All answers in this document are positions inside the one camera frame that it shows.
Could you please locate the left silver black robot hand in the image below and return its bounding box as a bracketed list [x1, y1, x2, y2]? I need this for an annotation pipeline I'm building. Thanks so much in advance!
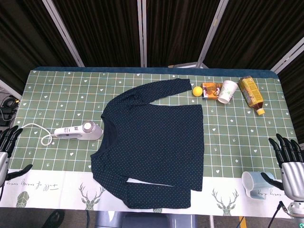
[0, 125, 33, 188]

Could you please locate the yellow tea bottle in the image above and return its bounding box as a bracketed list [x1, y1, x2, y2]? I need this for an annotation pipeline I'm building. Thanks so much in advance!
[237, 76, 266, 116]

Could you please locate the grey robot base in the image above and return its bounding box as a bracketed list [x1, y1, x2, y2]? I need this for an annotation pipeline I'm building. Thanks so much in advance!
[95, 210, 198, 228]

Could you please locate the dark blue dotted sweater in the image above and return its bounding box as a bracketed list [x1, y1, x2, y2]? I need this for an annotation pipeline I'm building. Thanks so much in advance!
[90, 78, 204, 210]

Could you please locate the dark brown curtain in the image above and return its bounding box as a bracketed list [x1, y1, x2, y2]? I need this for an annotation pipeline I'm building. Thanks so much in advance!
[0, 0, 80, 95]
[205, 0, 304, 136]
[145, 0, 224, 67]
[52, 0, 143, 67]

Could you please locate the white partition base plate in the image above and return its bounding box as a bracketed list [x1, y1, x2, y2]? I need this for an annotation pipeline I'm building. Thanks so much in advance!
[167, 62, 209, 70]

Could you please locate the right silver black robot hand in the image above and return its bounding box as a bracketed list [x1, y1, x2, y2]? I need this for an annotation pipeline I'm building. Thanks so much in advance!
[260, 133, 304, 200]

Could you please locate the black floor electronics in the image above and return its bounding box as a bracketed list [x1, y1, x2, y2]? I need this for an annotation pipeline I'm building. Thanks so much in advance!
[0, 95, 20, 126]

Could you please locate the white paper cup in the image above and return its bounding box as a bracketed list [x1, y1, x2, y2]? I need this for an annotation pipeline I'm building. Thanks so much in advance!
[218, 80, 238, 105]

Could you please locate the light blue ceramic mug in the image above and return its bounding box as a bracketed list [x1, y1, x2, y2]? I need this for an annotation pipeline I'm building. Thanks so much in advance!
[241, 171, 277, 200]

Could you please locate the orange snack box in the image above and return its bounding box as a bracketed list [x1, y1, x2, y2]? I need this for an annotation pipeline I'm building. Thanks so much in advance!
[201, 82, 235, 101]

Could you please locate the black shoe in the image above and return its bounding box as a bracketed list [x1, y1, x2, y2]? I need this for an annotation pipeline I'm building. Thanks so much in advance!
[43, 210, 66, 228]

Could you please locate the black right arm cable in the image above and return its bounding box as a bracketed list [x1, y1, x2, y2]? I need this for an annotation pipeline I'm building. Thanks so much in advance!
[268, 200, 287, 228]

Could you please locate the white handheld steamer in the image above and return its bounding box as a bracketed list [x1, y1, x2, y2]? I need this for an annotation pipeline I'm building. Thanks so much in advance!
[54, 121, 105, 141]

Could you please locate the green checked tablecloth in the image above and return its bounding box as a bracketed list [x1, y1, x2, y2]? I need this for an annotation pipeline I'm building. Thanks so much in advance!
[0, 66, 304, 217]

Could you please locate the white partition post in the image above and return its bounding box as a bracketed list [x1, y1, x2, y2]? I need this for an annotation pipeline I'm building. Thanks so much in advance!
[270, 37, 304, 74]
[42, 0, 85, 67]
[0, 79, 23, 100]
[137, 0, 148, 68]
[197, 0, 230, 68]

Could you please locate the white power cord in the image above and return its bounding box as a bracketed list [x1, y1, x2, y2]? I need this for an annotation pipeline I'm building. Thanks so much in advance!
[16, 123, 57, 146]

